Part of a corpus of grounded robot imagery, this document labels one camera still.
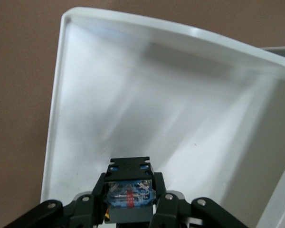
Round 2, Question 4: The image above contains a green push button blue block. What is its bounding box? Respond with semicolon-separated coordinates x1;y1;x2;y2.
104;156;157;225

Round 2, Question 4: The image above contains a white plastic drawer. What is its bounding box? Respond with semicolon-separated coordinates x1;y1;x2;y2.
39;6;285;228

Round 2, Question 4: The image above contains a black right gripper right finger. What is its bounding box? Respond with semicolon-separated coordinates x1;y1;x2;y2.
149;172;249;228

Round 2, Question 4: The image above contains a white drawer cabinet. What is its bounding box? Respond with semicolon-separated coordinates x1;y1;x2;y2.
258;46;285;63

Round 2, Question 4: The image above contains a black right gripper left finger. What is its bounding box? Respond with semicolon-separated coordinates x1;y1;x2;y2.
2;172;108;228

